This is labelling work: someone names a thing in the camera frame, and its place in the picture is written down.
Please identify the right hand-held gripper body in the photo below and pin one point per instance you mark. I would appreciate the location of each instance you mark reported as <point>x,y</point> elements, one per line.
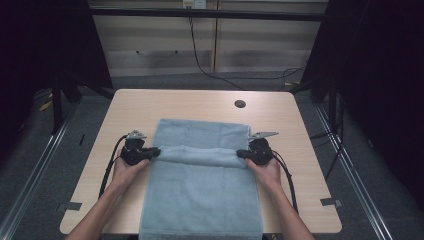
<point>260,151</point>

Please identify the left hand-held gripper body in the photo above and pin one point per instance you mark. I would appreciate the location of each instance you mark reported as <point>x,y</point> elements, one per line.
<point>133,153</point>

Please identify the light blue towel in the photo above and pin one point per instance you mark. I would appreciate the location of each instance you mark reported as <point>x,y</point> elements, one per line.
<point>200,193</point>

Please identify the person's left hand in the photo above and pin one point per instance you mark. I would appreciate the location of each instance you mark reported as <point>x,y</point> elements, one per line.
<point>125,175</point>

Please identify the person's right hand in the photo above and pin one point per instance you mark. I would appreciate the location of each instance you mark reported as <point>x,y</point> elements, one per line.
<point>269,176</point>

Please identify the round grey table grommet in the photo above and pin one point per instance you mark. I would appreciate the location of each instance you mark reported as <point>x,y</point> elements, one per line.
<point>240,103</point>

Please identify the grey tape strip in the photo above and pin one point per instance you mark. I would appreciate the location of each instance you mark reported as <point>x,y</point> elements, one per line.
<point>71,206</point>
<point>330,201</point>

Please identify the black metal stand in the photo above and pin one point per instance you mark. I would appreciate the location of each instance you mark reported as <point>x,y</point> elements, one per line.
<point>56,110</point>

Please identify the yellow floor tape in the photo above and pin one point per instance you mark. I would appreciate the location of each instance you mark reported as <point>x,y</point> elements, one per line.
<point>45,105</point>

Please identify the black curtain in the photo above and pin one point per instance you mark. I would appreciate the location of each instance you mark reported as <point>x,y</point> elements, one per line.
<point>376,83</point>
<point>40,50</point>

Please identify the black horizontal metal bar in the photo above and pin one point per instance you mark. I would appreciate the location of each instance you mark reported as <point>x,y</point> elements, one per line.
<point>206,14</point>

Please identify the aluminium floor rail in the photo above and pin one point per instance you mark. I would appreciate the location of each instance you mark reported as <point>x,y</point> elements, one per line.
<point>33,173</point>
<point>353,180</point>

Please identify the white wall socket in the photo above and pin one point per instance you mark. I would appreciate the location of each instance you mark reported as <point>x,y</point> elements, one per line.
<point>194,3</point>

